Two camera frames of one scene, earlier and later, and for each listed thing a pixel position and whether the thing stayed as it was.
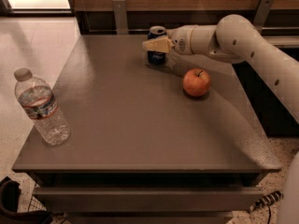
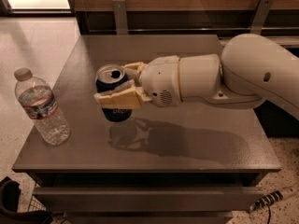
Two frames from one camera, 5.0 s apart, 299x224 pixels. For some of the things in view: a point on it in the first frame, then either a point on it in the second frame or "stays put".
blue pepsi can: x=156 y=58 → x=106 y=77
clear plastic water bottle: x=39 y=104 stays put
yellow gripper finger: x=162 y=45 → x=125 y=95
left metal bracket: x=121 y=16 stays put
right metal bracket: x=263 y=12 stays put
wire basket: x=35 y=203 stays put
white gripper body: x=179 y=41 → x=160 y=79
